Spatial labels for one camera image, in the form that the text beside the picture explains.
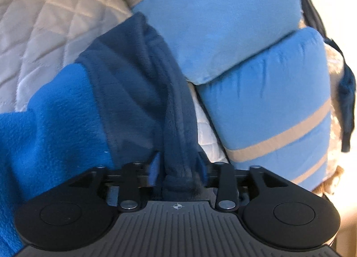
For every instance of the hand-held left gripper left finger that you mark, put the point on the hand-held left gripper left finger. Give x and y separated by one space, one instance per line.
154 168

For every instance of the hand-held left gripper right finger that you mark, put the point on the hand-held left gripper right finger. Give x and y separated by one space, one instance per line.
202 168

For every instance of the blue fleece jacket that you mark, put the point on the blue fleece jacket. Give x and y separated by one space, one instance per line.
55 134

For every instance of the blue pillow with grey stripes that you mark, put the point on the blue pillow with grey stripes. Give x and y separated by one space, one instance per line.
265 92
223 22

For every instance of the brown teddy bear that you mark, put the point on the brown teddy bear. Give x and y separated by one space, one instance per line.
330 178

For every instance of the white quilted bed cover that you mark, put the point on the white quilted bed cover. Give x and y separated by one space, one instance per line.
41 22

